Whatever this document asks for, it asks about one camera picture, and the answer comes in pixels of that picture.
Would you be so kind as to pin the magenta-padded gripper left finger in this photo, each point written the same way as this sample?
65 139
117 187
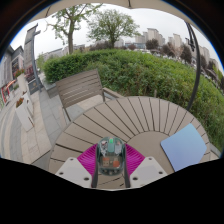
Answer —
73 171

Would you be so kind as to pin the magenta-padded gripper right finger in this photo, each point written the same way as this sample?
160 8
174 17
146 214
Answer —
148 171

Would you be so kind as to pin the round leafy green tree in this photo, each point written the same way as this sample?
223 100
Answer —
113 25

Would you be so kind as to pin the brown slatted outdoor chair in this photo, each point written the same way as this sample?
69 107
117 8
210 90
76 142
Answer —
80 88

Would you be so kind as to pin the tall grey sign pillar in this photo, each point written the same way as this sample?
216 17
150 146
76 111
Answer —
30 56

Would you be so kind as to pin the white planter box with flowers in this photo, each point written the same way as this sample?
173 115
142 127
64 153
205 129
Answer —
24 115

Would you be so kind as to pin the blue mouse pad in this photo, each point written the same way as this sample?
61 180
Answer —
184 146

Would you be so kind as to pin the beige parasol canopy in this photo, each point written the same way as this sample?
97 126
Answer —
153 4

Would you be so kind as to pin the bare-trunked leaning tree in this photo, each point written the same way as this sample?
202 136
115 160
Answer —
70 33

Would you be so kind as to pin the transparent green computer mouse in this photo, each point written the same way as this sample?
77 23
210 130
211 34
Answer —
110 156

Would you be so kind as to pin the dark curved parasol pole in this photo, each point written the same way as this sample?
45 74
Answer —
198 66

